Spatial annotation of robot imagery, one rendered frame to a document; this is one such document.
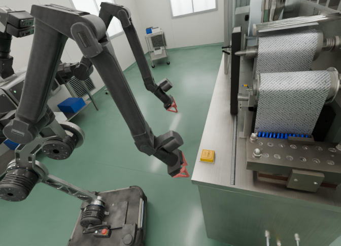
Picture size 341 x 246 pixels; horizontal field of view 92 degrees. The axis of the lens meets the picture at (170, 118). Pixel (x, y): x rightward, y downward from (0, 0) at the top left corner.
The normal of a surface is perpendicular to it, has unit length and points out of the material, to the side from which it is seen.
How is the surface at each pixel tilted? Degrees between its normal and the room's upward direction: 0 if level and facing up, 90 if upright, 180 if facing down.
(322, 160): 0
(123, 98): 90
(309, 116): 90
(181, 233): 0
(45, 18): 90
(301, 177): 90
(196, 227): 0
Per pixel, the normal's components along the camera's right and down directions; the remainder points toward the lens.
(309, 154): -0.20, -0.79
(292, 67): -0.31, 0.64
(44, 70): 0.11, 0.61
